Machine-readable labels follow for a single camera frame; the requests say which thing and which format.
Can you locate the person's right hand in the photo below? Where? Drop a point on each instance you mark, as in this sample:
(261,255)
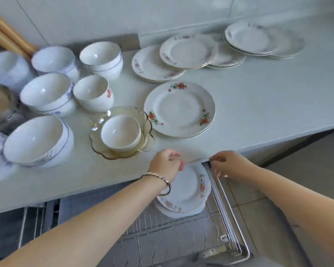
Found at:
(235,165)

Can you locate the person's left hand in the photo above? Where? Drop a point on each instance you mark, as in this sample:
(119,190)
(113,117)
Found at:
(164,165)

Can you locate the person's right fingers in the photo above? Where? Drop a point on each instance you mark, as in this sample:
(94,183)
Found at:
(218,165)

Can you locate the person's left fingers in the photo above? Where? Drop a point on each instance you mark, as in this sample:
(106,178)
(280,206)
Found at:
(178,161)

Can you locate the white plate with pink flowers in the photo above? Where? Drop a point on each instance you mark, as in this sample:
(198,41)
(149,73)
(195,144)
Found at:
(188,189)

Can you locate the person's left forearm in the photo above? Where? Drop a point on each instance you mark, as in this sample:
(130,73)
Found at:
(86,225)

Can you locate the person's right forearm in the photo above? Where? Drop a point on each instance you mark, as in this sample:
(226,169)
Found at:
(300,202)

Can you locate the white plate with red flowers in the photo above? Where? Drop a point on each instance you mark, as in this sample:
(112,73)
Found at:
(206,132)
(179,108)

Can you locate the amber glass scalloped bowl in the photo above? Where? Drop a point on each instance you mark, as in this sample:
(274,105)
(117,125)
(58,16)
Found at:
(144,119)

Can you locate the small plain white bowl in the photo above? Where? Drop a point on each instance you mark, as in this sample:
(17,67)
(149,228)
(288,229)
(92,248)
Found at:
(121,133)

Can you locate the white plate with purple flowers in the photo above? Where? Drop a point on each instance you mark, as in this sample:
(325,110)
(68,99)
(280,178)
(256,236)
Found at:
(229,58)
(161,80)
(151,62)
(188,51)

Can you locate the white bowl with grey band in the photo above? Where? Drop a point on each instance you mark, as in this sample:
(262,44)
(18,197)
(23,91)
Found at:
(100,56)
(112,75)

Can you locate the white bowl with red print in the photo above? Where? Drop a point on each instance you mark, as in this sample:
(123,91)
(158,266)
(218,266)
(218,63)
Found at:
(93,93)

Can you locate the white plate with grey flowers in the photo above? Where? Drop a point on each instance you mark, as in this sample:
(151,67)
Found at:
(250,38)
(247,54)
(291,43)

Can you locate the white bowl with blue flower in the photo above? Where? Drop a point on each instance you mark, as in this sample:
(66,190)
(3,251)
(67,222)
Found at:
(47,91)
(64,110)

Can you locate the white bowl with blue pattern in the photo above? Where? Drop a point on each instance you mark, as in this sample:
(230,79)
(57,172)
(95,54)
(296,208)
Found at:
(74,75)
(54,59)

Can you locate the large white bowl blue line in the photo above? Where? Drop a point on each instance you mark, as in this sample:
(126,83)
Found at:
(37,143)

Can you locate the shiny metal pot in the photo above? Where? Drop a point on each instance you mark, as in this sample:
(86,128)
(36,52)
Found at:
(0,105)

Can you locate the bluish white bowl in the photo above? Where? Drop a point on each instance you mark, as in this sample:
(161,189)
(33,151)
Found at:
(8,69)

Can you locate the wooden rolling pin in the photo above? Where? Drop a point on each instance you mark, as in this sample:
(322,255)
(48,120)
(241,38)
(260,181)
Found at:
(5,41)
(12,31)

